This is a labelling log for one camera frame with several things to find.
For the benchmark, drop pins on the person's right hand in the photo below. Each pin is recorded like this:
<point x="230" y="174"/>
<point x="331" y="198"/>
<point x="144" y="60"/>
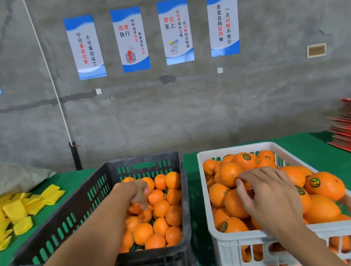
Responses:
<point x="272" y="199"/>

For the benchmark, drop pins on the person's left hand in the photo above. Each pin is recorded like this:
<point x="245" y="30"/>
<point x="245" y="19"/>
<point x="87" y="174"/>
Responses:
<point x="135" y="192"/>

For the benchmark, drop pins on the pile of oranges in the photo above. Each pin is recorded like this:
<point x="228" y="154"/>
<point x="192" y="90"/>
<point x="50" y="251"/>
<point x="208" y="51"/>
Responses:
<point x="154" y="207"/>

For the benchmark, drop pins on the heap of labelled oranges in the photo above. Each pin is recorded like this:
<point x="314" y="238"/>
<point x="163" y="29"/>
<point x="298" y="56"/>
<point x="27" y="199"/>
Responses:
<point x="323" y="184"/>

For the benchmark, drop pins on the white plastic crate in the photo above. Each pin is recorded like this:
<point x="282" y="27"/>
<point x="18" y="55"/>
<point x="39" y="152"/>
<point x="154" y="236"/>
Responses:
<point x="231" y="151"/>

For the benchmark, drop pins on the black plastic crate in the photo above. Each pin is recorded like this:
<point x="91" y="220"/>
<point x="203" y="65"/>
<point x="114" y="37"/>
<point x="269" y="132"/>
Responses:
<point x="35" y="250"/>

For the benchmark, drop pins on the person's left forearm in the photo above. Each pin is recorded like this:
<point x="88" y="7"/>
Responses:
<point x="70" y="264"/>

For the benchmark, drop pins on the beige woven sack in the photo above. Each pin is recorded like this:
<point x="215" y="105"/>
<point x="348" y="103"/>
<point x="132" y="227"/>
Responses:
<point x="7" y="178"/>

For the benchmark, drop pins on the pile of yellow bags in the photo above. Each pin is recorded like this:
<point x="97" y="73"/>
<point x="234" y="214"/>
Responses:
<point x="3" y="218"/>

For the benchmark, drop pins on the white pole with black base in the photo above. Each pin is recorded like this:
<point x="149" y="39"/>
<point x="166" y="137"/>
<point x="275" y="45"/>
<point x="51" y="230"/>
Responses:
<point x="51" y="78"/>

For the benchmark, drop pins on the small white wall square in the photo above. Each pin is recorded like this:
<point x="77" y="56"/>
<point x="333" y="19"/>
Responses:
<point x="98" y="91"/>
<point x="220" y="70"/>

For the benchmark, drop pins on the blue white wall poster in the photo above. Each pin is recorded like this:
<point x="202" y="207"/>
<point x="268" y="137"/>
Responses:
<point x="176" y="30"/>
<point x="224" y="22"/>
<point x="85" y="47"/>
<point x="130" y="39"/>

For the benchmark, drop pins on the beige wall plate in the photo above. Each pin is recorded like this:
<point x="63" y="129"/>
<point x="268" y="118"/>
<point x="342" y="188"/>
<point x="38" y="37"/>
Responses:
<point x="316" y="50"/>

